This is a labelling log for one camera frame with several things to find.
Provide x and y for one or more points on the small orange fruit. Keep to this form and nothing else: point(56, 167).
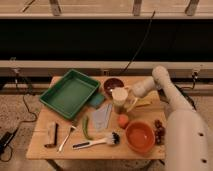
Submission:
point(123, 121)

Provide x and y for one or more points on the black power adapter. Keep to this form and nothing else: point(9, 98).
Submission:
point(5, 140)

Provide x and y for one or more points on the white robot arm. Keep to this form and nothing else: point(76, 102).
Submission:
point(186, 138)

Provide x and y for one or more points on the brown handled scraper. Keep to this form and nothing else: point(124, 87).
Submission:
point(51, 135)

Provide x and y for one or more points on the dark red bowl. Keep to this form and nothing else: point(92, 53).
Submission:
point(110, 84)

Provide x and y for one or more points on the metal cup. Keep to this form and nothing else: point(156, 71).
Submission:
point(119, 109)

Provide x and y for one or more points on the green chili pepper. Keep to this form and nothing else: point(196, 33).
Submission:
point(85, 128)

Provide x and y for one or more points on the green plastic tray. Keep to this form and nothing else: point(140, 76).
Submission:
point(68, 95)

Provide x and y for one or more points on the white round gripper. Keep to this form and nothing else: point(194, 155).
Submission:
point(122, 96)

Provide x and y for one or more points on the white dish brush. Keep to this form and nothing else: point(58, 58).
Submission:
point(110, 139)

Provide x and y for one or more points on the dark red grapes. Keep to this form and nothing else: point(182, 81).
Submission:
point(159, 132)

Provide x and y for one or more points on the orange bowl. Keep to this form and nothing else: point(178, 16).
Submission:
point(140, 137)

